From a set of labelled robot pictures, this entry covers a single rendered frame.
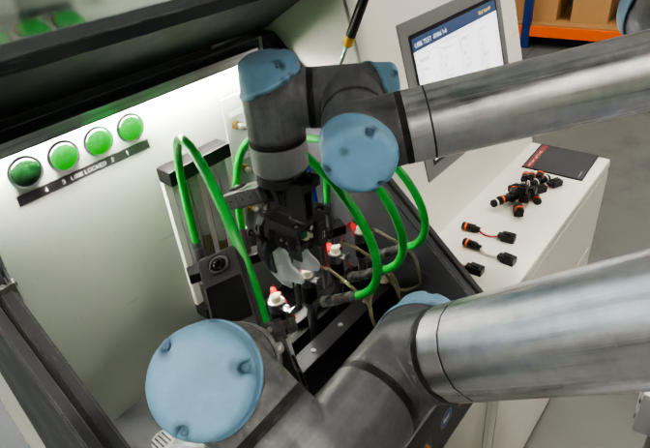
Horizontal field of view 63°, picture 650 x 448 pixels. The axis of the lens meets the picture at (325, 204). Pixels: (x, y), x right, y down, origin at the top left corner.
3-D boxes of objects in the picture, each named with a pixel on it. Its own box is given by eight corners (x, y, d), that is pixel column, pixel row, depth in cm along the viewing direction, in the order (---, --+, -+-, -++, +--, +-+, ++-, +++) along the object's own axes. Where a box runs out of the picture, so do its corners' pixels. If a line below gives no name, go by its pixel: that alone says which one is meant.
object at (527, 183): (529, 225, 124) (532, 206, 121) (486, 213, 130) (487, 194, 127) (563, 184, 138) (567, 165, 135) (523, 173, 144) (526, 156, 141)
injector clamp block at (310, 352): (297, 441, 98) (286, 387, 90) (259, 414, 104) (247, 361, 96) (398, 331, 120) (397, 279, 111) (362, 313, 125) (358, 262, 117)
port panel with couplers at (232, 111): (255, 234, 118) (230, 103, 101) (245, 229, 120) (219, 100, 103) (294, 208, 126) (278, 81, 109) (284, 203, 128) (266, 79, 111)
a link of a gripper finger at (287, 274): (301, 310, 78) (294, 260, 73) (273, 294, 82) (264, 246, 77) (314, 297, 80) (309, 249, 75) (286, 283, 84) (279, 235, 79)
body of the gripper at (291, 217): (300, 268, 72) (289, 192, 66) (256, 247, 77) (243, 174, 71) (335, 240, 77) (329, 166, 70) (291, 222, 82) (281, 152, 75)
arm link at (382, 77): (404, 146, 61) (310, 153, 61) (395, 109, 70) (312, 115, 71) (404, 80, 57) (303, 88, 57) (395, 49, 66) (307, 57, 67)
